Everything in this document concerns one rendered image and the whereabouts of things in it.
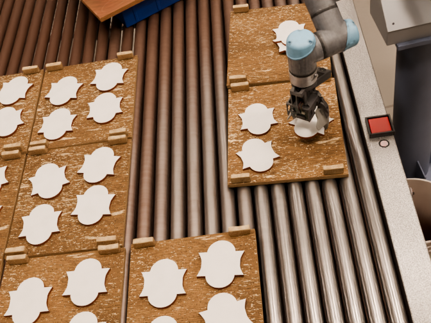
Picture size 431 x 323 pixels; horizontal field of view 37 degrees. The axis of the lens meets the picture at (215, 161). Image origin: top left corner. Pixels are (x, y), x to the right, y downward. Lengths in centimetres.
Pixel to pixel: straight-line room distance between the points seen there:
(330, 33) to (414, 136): 118
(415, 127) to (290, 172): 100
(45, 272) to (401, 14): 144
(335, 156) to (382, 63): 174
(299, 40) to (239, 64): 60
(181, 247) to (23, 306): 45
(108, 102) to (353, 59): 84
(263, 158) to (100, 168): 51
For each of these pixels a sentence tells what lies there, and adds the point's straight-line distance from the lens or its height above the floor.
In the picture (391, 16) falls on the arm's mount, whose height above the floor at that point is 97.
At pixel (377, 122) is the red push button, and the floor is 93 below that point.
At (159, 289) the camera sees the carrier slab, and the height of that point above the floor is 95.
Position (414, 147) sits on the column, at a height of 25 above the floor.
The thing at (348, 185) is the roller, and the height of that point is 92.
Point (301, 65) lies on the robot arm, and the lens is 171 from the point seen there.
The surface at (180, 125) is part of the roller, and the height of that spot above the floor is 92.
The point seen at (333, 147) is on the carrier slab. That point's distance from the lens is 195.
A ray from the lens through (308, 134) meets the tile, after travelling 193.
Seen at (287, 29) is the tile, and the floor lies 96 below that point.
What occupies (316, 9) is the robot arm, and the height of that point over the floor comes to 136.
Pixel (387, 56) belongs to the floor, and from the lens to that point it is 367.
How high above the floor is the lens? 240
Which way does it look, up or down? 48 degrees down
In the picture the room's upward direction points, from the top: 14 degrees counter-clockwise
